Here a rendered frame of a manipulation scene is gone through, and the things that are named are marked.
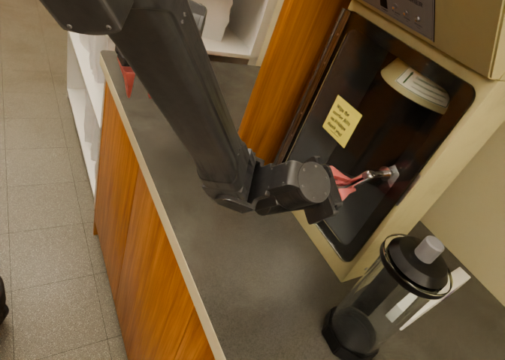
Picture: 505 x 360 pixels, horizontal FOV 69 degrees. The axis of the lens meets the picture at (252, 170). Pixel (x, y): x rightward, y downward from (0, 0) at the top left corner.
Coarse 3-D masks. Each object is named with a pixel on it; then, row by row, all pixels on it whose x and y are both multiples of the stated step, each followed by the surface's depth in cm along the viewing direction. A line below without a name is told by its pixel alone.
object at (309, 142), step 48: (336, 48) 72; (384, 48) 62; (336, 96) 72; (384, 96) 63; (432, 96) 56; (336, 144) 73; (384, 144) 64; (432, 144) 56; (384, 192) 64; (336, 240) 75
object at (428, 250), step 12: (396, 240) 55; (408, 240) 54; (420, 240) 55; (432, 240) 51; (396, 252) 52; (408, 252) 52; (420, 252) 52; (432, 252) 50; (396, 264) 51; (408, 264) 51; (420, 264) 51; (432, 264) 52; (444, 264) 53; (408, 276) 50; (420, 276) 50; (432, 276) 50; (444, 276) 51; (432, 288) 50
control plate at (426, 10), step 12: (372, 0) 60; (396, 0) 54; (408, 0) 52; (420, 0) 50; (432, 0) 48; (384, 12) 59; (396, 12) 56; (420, 12) 51; (432, 12) 49; (408, 24) 56; (420, 24) 53; (432, 24) 51; (432, 36) 52
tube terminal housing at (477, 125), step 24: (384, 24) 63; (432, 48) 57; (456, 72) 54; (504, 72) 48; (480, 96) 51; (504, 96) 53; (480, 120) 55; (456, 144) 56; (480, 144) 61; (432, 168) 58; (456, 168) 63; (432, 192) 65; (408, 216) 68; (312, 240) 83; (336, 264) 77; (360, 264) 74
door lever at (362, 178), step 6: (384, 168) 64; (360, 174) 62; (366, 174) 61; (372, 174) 61; (378, 174) 62; (384, 174) 63; (390, 174) 63; (348, 180) 65; (354, 180) 63; (360, 180) 62; (366, 180) 62; (384, 180) 64; (342, 186) 66; (348, 186) 65; (354, 186) 64
